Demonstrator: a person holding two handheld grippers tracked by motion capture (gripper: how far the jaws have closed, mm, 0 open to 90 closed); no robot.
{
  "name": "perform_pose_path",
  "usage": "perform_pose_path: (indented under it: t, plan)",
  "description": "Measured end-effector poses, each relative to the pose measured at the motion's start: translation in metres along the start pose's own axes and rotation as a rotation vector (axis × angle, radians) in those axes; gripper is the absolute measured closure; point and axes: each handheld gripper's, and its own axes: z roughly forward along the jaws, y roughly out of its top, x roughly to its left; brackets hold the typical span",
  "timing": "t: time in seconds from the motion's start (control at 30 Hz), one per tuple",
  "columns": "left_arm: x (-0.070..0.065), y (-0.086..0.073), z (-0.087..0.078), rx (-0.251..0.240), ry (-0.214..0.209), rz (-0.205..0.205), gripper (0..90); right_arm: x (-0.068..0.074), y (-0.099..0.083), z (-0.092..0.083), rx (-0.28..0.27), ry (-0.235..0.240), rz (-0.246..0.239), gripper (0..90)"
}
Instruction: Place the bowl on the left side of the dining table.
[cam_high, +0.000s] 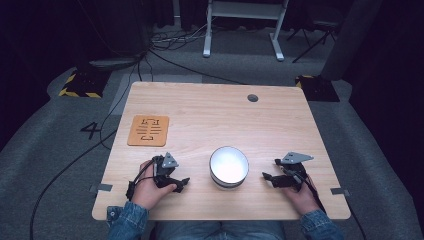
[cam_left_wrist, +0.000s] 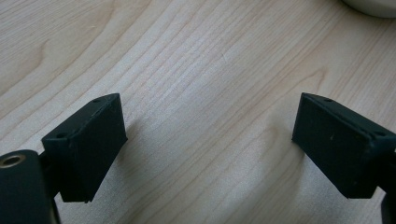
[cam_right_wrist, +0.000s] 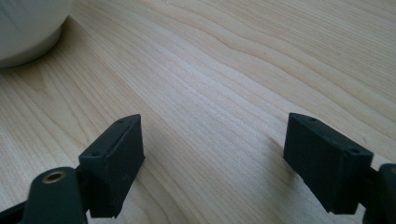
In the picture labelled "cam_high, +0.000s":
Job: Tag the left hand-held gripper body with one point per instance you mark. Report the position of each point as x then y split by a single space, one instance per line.
164 170

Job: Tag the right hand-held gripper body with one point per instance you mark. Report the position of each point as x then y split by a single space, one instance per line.
293 175

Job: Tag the person's left hand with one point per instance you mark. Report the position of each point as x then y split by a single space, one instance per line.
148 191

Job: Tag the person's right hand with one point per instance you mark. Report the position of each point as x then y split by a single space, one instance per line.
303 200

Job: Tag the orange wooden coaster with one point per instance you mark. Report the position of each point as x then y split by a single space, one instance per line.
148 130

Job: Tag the white bowl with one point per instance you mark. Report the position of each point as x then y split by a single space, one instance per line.
229 167

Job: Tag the grey tape strip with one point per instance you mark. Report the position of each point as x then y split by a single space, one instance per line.
101 187
340 191

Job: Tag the person's legs in jeans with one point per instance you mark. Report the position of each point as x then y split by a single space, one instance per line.
220 231

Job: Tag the grey table grommet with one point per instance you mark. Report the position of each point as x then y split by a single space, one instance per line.
252 98

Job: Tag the yellow-black striped floor plate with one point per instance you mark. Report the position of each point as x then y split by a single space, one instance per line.
318 89
83 87

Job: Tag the black tripod stand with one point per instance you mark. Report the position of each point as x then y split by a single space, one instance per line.
313 36

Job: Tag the grey curtain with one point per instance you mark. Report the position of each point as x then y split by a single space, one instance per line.
350 36

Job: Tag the white desk frame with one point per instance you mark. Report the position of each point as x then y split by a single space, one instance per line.
245 10

